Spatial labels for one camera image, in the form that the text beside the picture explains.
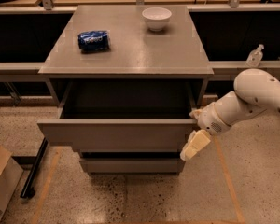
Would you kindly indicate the clear sanitizer pump bottle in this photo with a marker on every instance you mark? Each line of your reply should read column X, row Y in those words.
column 255, row 56

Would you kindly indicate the grey bottom drawer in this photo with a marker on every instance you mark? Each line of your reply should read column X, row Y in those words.
column 126, row 166

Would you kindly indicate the grey top drawer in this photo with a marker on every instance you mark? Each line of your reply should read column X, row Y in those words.
column 123, row 115

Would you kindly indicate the grey drawer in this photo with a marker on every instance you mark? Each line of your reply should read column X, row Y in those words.
column 123, row 115
column 126, row 166

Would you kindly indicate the grey drawer cabinet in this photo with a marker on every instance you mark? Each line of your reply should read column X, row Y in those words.
column 124, row 93

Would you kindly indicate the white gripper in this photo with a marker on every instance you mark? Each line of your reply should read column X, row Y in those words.
column 210, row 119

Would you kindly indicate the brown cardboard box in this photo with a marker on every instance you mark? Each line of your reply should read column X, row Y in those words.
column 10, row 174

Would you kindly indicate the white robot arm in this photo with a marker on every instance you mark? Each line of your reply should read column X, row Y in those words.
column 254, row 91

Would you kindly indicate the grey metal rail frame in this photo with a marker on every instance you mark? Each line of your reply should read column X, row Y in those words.
column 18, row 69

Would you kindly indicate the white ceramic bowl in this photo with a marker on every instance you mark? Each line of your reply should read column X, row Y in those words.
column 156, row 18

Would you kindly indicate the crushed blue soda can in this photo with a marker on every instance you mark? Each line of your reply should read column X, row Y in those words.
column 93, row 41

